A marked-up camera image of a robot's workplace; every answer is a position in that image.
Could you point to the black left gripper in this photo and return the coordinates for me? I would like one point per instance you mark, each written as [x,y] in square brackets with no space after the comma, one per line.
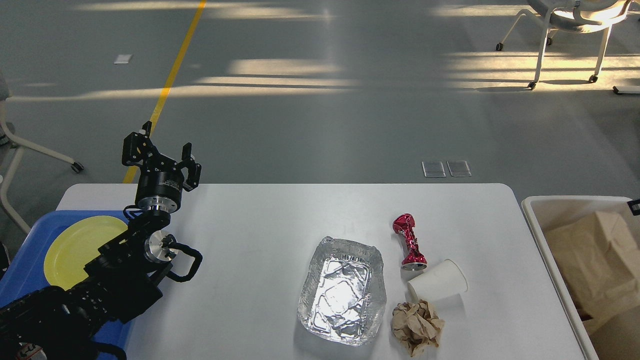
[161,182]

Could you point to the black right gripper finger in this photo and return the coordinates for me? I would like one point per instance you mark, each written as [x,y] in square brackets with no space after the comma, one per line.
[634,206]

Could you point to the wooden board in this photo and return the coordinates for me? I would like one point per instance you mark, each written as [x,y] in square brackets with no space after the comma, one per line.
[598,259]

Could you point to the yellow plastic plate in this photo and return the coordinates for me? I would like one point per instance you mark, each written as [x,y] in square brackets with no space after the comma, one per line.
[68,254]

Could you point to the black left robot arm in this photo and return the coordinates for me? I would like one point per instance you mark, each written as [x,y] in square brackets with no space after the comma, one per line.
[123,280]

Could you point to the white plastic bin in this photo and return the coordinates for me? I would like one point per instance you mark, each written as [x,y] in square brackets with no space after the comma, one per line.
[619,337]

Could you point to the white chair base left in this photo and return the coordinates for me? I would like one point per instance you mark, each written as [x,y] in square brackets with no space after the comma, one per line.
[20,144]

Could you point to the blue plastic tray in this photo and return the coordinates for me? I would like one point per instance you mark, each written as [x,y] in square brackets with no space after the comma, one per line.
[25,270]

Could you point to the white office chair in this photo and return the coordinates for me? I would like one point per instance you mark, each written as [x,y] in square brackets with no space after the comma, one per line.
[574,17]

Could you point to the aluminium foil tray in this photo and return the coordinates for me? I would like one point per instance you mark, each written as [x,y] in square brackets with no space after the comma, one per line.
[343,298]

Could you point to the crushed red soda can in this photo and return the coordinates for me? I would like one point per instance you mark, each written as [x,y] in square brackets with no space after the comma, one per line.
[414,260]

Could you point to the crumpled brown paper ball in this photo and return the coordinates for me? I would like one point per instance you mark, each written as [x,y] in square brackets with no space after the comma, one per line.
[417,326]

